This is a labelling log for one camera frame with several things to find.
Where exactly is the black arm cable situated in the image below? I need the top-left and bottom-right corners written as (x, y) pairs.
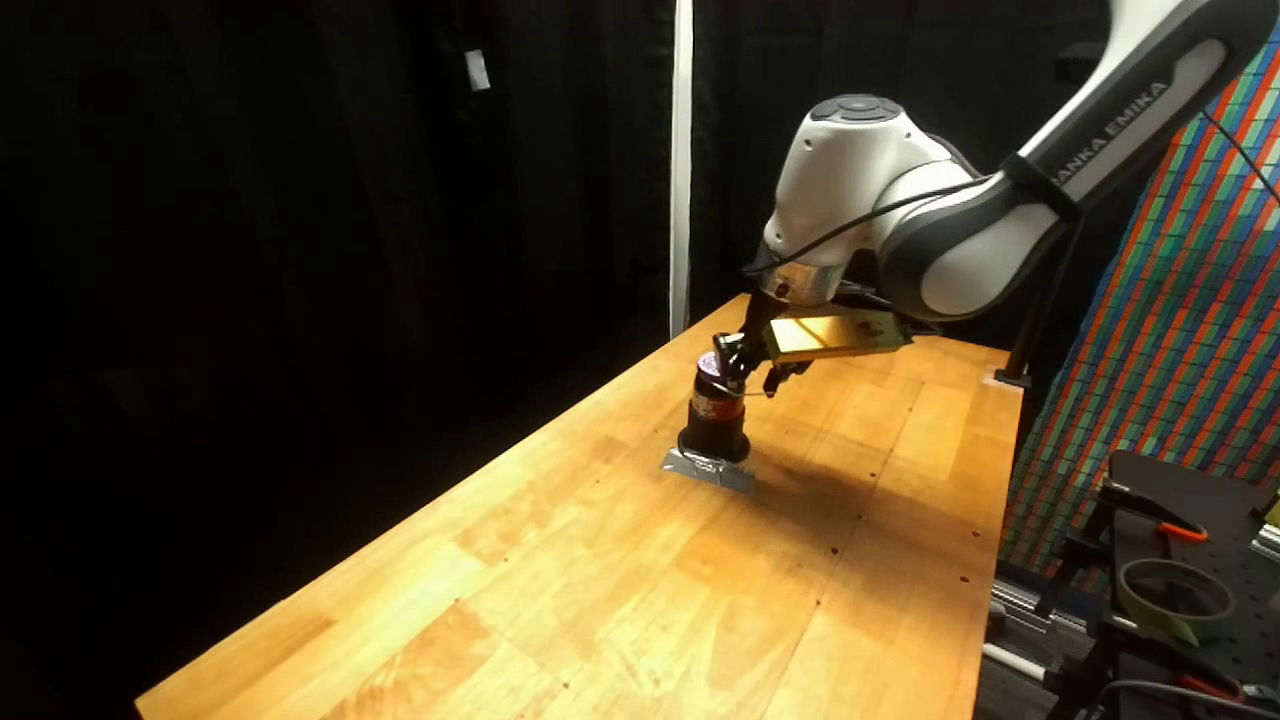
top-left (740, 173), bottom-right (1017, 287)

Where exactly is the white paper tag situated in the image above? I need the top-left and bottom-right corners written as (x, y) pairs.
top-left (460, 44), bottom-right (495, 97)

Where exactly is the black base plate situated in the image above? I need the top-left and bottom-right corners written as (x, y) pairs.
top-left (1100, 450), bottom-right (1280, 676)

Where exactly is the aluminium rail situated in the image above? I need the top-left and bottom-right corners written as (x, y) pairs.
top-left (978, 568), bottom-right (1110, 687)

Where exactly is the orange handled tool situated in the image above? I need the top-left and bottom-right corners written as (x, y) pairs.
top-left (1151, 516), bottom-right (1212, 549)

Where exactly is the black stand pole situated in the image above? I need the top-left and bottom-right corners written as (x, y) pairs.
top-left (992, 216), bottom-right (1084, 396)

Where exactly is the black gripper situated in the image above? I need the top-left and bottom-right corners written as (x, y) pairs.
top-left (707, 286), bottom-right (808, 399)

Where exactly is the pale green tape roll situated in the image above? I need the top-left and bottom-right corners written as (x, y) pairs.
top-left (1110, 551), bottom-right (1241, 654)

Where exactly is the white vertical pole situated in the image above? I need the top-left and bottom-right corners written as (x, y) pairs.
top-left (665, 0), bottom-right (699, 342)

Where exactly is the dark jar with silver lid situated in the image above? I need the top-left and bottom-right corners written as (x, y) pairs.
top-left (677, 349), bottom-right (754, 470)

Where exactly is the colourful striped panel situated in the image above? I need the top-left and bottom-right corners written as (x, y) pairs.
top-left (1000, 37), bottom-right (1280, 581)

